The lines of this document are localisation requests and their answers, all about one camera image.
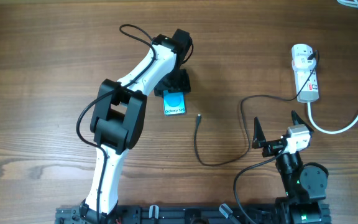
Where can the blue screen Galaxy smartphone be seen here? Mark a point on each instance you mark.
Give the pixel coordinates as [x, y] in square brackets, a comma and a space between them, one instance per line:
[173, 103]

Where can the white charger plug adapter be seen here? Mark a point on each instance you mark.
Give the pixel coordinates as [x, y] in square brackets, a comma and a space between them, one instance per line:
[302, 62]

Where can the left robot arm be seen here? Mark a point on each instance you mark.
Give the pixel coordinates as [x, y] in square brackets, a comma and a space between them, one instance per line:
[119, 112]

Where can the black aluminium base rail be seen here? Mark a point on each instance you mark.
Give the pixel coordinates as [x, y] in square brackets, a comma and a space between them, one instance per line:
[258, 213]

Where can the white power strip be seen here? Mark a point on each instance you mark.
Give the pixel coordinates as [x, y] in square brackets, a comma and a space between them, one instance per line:
[306, 84]

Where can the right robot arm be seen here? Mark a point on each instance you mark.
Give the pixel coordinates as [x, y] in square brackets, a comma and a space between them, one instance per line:
[305, 184]

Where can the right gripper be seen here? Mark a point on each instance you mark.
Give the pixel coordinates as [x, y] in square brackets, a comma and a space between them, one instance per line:
[272, 147]

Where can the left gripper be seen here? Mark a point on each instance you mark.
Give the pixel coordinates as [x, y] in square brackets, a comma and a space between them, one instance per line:
[183, 86]

